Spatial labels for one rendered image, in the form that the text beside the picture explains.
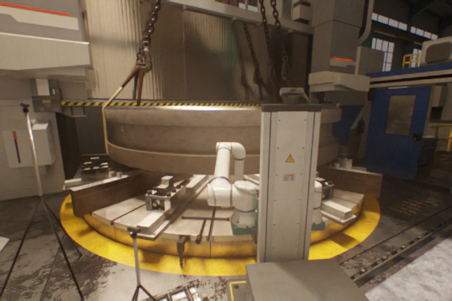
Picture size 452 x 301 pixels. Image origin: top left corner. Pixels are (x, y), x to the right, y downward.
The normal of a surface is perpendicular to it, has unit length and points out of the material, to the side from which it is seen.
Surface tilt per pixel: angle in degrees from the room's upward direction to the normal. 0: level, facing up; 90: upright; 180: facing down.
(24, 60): 90
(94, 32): 90
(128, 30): 90
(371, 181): 90
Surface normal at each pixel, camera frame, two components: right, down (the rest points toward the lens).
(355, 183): -0.60, 0.15
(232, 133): 0.06, 0.19
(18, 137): 0.47, 0.17
